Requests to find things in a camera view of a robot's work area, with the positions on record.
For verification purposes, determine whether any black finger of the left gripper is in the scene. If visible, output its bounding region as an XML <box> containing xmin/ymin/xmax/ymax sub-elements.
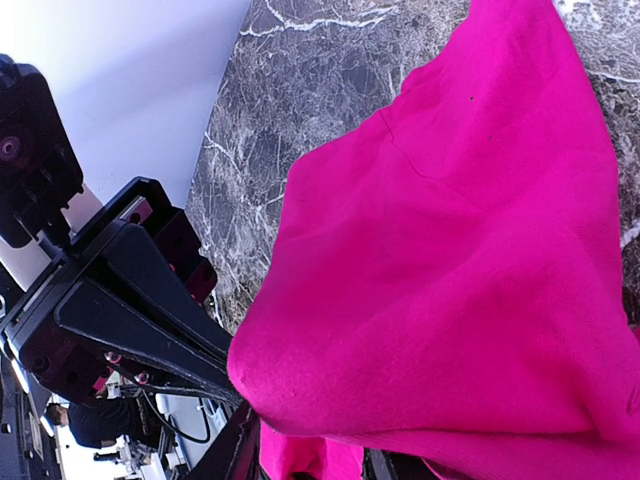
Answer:
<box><xmin>102</xmin><ymin>223</ymin><xmax>231</xmax><ymax>360</ymax></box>

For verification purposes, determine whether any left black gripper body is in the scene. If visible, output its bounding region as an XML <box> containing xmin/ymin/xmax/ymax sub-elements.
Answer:
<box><xmin>1</xmin><ymin>178</ymin><xmax>217</xmax><ymax>404</ymax></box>

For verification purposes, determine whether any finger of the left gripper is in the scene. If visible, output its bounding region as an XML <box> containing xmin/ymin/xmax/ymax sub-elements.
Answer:
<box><xmin>54</xmin><ymin>278</ymin><xmax>242</xmax><ymax>405</ymax></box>

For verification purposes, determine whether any red t-shirt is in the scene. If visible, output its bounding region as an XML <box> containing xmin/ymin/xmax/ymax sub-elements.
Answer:
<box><xmin>228</xmin><ymin>1</ymin><xmax>639</xmax><ymax>479</ymax></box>

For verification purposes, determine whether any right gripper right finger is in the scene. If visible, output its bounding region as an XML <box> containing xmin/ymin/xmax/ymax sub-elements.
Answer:
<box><xmin>363</xmin><ymin>449</ymin><xmax>439</xmax><ymax>480</ymax></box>

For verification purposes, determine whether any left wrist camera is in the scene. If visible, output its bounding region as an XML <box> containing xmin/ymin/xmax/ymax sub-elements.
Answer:
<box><xmin>1</xmin><ymin>55</ymin><xmax>102</xmax><ymax>291</ymax></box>

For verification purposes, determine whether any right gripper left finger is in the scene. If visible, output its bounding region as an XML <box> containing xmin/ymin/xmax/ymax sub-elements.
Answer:
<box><xmin>184</xmin><ymin>401</ymin><xmax>261</xmax><ymax>480</ymax></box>

